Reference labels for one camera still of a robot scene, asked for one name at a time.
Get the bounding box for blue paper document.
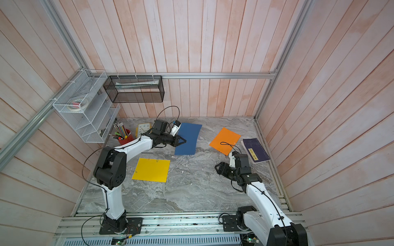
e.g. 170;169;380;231
175;123;202;155

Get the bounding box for orange paper document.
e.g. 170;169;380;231
209;128;241;155

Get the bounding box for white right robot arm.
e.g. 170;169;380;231
214;151;308;246

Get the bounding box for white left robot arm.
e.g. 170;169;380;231
93;120;187;234

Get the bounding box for yellow desk clock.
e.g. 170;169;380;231
135;123;151;138

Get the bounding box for yellow paper document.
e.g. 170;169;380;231
132;158;170;183

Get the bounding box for red metal pencil cup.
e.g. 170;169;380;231
118;129;134;145

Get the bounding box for dark purple book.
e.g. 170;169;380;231
242;138;271;163

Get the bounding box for tape roll in shelf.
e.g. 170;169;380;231
67;98;89;112

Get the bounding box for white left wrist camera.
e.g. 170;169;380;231
170;120;181;136

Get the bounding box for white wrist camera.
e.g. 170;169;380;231
170;120;181;136
228;151;237;168

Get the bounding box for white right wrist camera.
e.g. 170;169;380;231
228;151;237;168

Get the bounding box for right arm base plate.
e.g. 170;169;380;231
218;206;257;232

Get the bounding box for black wire mesh basket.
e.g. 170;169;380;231
103;75;165;103

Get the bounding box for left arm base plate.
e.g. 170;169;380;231
99;215;143;235

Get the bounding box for aluminium front rail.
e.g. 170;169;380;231
53;212;308;239

